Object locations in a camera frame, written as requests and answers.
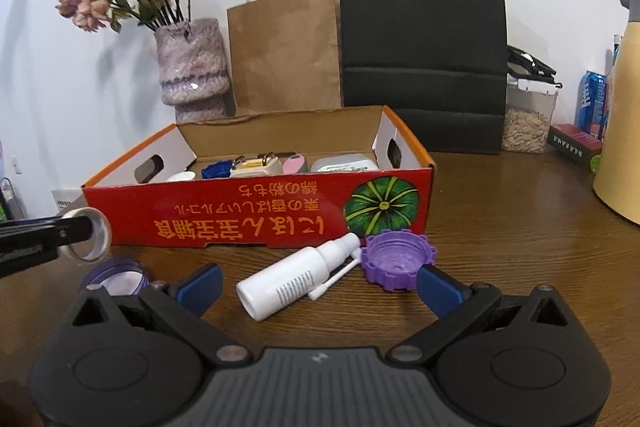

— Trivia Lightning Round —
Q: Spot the yellow thermos jug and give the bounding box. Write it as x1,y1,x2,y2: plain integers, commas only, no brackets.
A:
593,0,640,225

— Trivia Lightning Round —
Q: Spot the black paper bag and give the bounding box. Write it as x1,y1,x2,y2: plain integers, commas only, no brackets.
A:
340,0,508,154

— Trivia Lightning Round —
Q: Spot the white spray bottle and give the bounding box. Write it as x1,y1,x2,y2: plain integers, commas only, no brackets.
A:
236,233,360,322

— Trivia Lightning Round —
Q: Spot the white remote control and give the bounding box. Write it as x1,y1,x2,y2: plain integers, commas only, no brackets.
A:
167,170,196,182

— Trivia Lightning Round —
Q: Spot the blue toothed plastic lid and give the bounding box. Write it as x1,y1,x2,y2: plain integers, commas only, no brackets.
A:
201,160,234,180

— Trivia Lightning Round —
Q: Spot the clear white plastic jar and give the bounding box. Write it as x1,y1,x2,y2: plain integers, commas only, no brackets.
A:
311,153,378,172

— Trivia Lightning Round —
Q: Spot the purple toothed plastic lid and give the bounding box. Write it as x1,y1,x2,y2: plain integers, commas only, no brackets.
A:
361,229,437,291

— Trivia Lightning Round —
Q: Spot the white tape roll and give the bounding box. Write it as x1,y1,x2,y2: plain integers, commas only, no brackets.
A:
56,207,112,265

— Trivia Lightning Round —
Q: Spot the blue drink can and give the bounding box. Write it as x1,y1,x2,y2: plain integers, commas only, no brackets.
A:
576,70,606,140

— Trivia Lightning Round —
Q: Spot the dark red small box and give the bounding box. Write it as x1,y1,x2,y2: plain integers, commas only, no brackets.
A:
547,124,603,172

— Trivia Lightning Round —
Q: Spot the pink pet grooming brush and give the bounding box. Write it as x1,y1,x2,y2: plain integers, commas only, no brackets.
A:
282,154,308,176

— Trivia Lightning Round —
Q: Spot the white cube charger plug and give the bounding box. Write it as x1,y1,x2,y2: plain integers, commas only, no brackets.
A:
230,152,282,178

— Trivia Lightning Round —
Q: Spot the clear seed container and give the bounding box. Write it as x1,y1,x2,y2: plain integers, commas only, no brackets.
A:
502,46,563,154

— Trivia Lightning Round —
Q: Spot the brown paper bag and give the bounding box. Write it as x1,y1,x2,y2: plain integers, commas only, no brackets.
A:
227,0,343,116

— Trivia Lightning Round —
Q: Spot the pink marbled ceramic vase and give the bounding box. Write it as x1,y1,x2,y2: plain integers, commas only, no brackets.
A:
154,18,231,124

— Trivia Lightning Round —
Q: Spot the red cardboard box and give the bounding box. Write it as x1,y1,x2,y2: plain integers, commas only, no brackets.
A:
82,106,436,248

